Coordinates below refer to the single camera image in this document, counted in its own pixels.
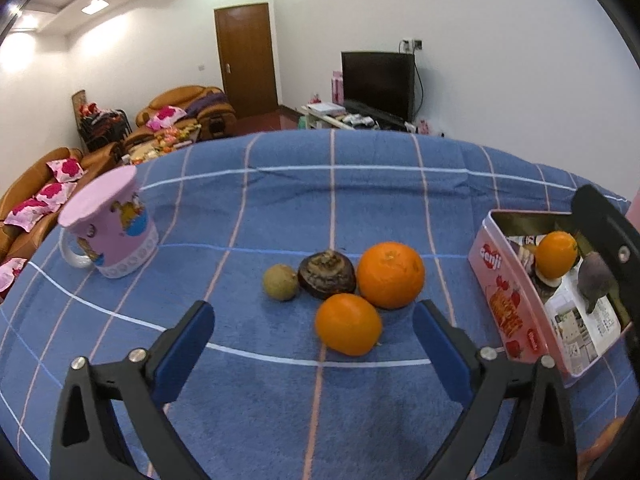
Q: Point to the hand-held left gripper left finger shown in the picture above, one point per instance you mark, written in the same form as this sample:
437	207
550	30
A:
182	350

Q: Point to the wall power socket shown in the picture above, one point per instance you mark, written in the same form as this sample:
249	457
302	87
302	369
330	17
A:
412	44

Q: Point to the large orange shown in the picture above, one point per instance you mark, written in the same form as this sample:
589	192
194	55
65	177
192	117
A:
390	275

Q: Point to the blue plaid blanket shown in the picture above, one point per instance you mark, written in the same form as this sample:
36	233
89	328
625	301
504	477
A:
320	210

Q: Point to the pink gift bag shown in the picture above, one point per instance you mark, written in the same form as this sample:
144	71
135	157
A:
337	86

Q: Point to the dark brown water chestnut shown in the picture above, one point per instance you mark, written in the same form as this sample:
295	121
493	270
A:
327	275

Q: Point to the brown leather armchair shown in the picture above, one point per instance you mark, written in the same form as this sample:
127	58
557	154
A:
185	112

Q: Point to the newspaper sheet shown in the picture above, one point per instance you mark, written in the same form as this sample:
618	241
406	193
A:
580	332

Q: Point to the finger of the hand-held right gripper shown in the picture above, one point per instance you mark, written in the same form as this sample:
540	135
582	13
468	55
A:
612	240

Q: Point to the small brown-green fruit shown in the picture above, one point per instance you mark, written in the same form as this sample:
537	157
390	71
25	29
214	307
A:
281	282

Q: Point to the white flat box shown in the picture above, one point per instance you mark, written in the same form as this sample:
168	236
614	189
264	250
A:
325	108

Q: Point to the coffee table with snacks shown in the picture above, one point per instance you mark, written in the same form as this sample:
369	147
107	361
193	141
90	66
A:
160	142

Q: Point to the pink flowered bag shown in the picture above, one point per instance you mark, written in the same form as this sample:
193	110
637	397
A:
424	126

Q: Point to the square ceiling light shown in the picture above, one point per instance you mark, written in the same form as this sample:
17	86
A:
95	6

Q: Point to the black television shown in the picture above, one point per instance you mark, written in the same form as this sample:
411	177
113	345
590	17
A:
378	82

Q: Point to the small orange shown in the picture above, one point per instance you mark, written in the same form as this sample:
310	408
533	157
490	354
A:
348	323
556	255

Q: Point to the pink flowered cushion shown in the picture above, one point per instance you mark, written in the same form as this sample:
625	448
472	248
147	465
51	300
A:
10	268
65	168
42	201
162	117

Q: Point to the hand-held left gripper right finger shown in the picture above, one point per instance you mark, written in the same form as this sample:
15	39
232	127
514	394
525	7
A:
442	355

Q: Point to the dark purple round fruit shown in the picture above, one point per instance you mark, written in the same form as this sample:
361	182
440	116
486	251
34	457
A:
592	275

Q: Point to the purple throw blanket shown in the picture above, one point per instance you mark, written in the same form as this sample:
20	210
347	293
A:
207	100

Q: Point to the pink tin box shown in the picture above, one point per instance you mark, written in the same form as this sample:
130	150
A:
505	300

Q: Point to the brown leather sofa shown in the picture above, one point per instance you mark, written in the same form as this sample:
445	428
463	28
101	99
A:
35	185

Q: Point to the pink cartoon mug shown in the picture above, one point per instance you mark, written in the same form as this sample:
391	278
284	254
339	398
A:
107	225

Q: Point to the black rack with clothes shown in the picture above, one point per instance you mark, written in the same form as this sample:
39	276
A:
102	125

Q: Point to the framed wall hanging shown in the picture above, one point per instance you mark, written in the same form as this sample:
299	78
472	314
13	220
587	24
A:
79	101

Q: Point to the white television stand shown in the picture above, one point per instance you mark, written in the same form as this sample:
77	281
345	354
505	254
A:
345	119

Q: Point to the brown wooden door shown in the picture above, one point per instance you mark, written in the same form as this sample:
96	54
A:
246	60

